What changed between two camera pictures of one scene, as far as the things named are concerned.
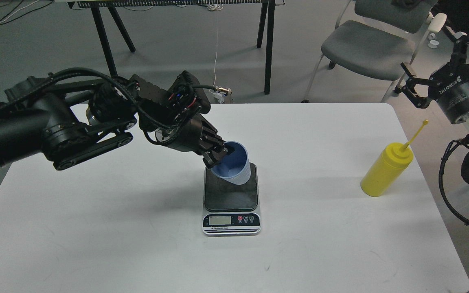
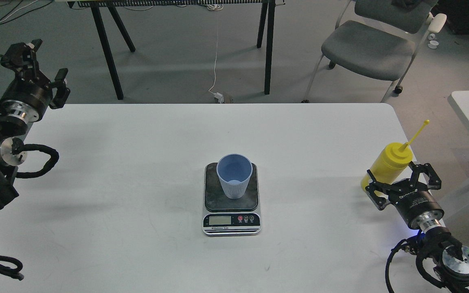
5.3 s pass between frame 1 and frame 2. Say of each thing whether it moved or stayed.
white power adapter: stayed
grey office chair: stayed
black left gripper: moved
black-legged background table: stayed
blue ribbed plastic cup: moved
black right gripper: moved
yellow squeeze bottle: stayed
